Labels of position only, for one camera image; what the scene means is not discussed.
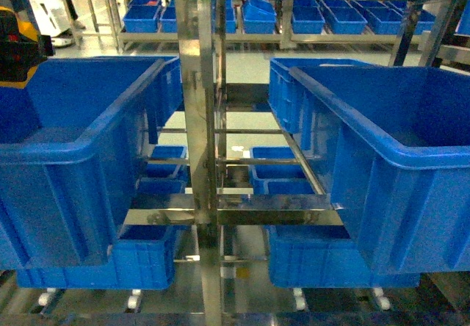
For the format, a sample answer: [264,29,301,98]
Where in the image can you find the steel shelf crossbar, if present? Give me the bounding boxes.
[124,194,342,226]

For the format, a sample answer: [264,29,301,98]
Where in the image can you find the lower blue bin right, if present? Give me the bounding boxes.
[266,225,421,289]

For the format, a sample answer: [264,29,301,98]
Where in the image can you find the lower blue bin left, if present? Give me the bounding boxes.
[16,225,178,290]

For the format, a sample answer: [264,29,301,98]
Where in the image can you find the large blue bin left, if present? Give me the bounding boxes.
[1,57,164,269]

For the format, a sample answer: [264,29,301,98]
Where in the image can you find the large blue bin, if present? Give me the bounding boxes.
[290,65,469,274]
[1,57,164,269]

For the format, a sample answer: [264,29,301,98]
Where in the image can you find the large blue bin right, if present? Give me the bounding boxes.
[290,65,469,274]

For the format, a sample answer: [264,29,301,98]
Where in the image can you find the stainless steel vertical post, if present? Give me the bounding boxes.
[176,0,222,325]

